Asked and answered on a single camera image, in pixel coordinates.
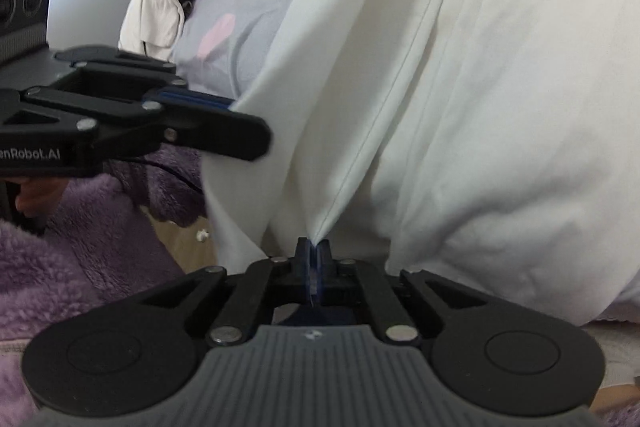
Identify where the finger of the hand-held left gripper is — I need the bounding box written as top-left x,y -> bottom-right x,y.
0,87 -> 273,162
50,47 -> 236,110

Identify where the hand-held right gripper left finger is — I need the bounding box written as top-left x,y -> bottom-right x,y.
142,237 -> 313,348

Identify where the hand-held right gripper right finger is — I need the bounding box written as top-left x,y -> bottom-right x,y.
312,238 -> 488,348

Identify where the white shirt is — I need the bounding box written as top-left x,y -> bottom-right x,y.
200,0 -> 640,325

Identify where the person's left hand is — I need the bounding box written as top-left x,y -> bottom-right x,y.
20,179 -> 66,218

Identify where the grey pink-dotted bed cover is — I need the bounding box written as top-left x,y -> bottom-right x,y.
172,0 -> 346,102

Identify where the purple fleece robe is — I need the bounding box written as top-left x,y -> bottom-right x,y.
0,144 -> 211,427

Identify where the black cable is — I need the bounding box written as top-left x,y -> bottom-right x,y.
135,159 -> 203,195

